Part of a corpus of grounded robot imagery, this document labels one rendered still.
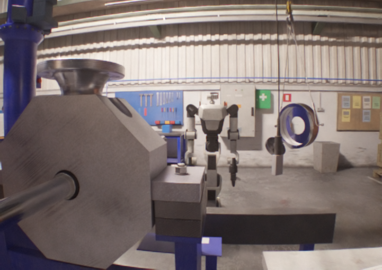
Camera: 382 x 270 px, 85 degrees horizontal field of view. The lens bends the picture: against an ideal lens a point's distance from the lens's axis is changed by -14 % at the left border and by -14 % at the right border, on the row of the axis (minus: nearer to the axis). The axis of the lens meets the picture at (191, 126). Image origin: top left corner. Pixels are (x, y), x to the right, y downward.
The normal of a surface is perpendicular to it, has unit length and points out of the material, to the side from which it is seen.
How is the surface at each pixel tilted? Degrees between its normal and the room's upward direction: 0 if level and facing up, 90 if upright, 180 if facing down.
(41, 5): 90
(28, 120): 90
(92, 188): 90
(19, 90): 90
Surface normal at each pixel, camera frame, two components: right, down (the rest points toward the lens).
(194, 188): -0.12, 0.05
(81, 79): 0.36, 0.58
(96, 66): 0.67, 0.04
